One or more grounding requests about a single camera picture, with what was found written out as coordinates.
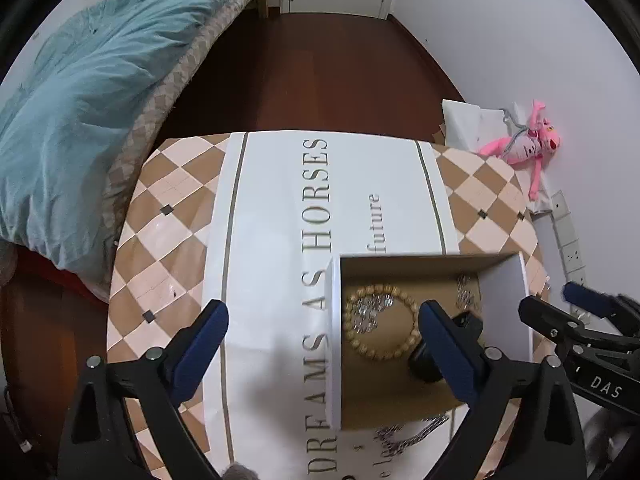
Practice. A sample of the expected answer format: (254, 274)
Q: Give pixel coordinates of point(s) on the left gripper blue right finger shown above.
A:
(457, 354)

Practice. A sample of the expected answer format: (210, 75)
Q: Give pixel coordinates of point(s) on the pink panther plush toy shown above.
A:
(532, 142)

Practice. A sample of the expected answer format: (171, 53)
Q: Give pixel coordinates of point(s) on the black smart wristband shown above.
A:
(421, 363)

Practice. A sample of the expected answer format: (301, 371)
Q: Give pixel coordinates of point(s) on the white wall power strip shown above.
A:
(567, 240)

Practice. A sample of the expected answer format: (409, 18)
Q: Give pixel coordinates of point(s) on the white cardboard box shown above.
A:
(389, 364)

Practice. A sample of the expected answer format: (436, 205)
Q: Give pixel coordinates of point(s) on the light blue duvet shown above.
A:
(62, 130)

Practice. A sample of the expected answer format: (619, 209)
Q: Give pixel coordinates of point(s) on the checkered printed tablecloth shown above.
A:
(254, 219)

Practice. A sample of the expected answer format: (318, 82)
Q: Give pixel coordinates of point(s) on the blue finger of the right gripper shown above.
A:
(597, 303)
(554, 324)

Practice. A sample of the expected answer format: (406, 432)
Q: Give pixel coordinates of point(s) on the bed with patterned mattress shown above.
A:
(122, 177)

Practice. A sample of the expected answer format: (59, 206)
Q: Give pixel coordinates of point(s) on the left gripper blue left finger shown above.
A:
(193, 348)

